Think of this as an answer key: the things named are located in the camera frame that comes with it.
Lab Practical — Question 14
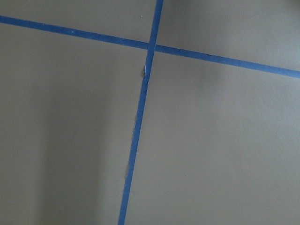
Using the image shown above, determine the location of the blue tape line lengthwise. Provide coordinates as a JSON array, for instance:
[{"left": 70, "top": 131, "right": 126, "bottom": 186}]
[{"left": 118, "top": 0, "right": 164, "bottom": 225}]

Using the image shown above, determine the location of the blue tape line crosswise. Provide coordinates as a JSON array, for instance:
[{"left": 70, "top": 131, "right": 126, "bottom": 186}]
[{"left": 0, "top": 16, "right": 300, "bottom": 78}]

